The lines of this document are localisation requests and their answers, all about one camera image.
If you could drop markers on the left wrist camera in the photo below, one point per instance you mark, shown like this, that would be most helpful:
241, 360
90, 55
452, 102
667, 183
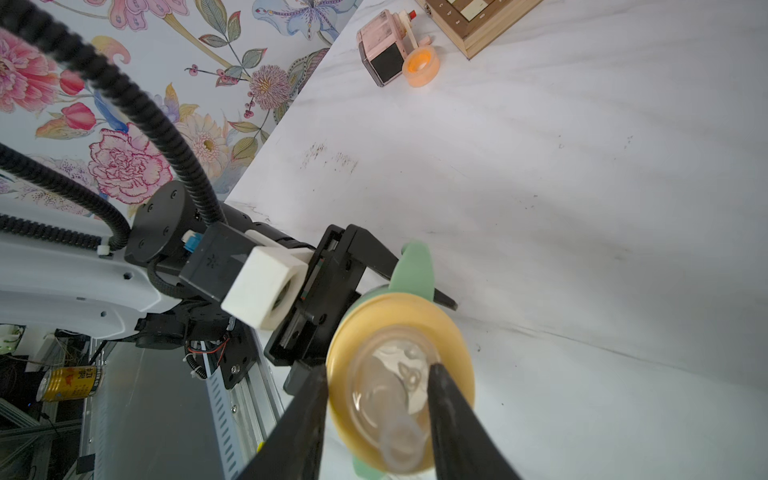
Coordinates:
255, 275

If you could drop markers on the yellow collar with nipple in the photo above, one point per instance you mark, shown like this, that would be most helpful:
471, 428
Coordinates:
378, 370

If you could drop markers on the wooden chess board box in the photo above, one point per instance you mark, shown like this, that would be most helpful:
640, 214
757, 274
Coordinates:
472, 25

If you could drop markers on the pink black cube box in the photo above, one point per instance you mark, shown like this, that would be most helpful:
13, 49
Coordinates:
385, 42

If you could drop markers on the aluminium mounting rail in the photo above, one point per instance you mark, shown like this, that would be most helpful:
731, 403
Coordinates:
244, 415

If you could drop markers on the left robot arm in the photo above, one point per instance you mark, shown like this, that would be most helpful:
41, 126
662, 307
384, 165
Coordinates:
155, 194

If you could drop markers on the yellow can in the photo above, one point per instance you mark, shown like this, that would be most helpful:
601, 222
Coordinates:
69, 383

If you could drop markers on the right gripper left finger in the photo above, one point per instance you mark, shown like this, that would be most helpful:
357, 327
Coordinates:
294, 448

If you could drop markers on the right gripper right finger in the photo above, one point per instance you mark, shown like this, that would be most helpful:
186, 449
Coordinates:
462, 449

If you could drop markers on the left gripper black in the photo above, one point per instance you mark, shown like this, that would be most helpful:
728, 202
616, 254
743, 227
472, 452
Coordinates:
303, 338

